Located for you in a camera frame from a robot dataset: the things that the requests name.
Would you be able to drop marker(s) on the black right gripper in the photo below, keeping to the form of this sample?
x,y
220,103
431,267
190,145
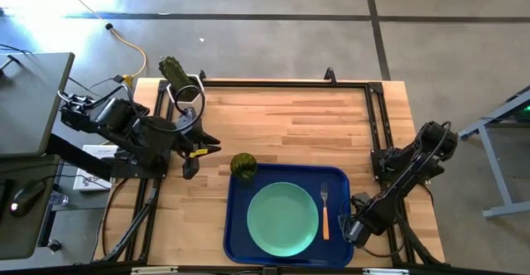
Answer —
x,y
374,217

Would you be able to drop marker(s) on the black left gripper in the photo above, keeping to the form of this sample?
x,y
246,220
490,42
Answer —
x,y
191,146

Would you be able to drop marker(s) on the green faceted plastic cup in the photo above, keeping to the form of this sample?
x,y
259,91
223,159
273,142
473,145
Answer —
x,y
243,166

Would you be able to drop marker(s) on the teal bowl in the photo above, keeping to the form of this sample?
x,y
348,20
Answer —
x,y
282,219

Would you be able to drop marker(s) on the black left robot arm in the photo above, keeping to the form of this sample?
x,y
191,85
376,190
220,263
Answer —
x,y
124,130

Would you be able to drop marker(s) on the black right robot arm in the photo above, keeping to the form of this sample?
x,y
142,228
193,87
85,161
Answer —
x,y
414,171

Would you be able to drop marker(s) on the blue plastic tray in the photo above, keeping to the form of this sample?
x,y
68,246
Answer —
x,y
236,225

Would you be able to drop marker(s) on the white plant pot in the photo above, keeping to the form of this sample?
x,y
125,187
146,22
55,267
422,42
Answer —
x,y
198,77

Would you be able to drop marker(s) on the dark green cactus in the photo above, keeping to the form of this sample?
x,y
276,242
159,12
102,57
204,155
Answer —
x,y
174,74

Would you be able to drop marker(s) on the white printed booklet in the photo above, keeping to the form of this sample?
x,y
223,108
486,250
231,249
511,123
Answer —
x,y
89,182

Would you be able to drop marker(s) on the black floor plug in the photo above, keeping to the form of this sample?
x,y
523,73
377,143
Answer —
x,y
109,26

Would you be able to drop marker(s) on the clear water bottle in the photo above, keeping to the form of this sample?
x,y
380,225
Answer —
x,y
59,199

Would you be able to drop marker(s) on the grey desk top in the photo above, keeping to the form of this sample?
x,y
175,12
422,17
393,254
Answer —
x,y
29,101

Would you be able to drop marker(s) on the black caster wheel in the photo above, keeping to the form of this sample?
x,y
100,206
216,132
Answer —
x,y
54,246

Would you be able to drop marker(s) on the black computer mouse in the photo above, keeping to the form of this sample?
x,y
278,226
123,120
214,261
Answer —
x,y
27,196

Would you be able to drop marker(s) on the dark desk top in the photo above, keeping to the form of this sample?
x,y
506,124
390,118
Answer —
x,y
16,233

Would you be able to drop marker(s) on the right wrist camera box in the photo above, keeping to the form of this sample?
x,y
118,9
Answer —
x,y
356,233

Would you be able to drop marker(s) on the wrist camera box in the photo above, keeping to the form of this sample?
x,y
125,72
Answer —
x,y
356,233
185,119

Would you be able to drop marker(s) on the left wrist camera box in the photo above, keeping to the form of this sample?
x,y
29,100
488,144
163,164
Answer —
x,y
185,119

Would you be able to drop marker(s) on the white metal bracket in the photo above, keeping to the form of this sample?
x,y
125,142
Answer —
x,y
386,271
154,271

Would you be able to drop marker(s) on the black frame clamp knob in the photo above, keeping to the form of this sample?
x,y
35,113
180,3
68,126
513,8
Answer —
x,y
330,75
202,75

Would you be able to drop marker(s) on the black aluminium table frame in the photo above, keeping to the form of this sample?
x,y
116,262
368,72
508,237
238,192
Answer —
x,y
290,84

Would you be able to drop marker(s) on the grey metal table frame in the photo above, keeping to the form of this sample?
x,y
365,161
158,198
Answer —
x,y
492,163

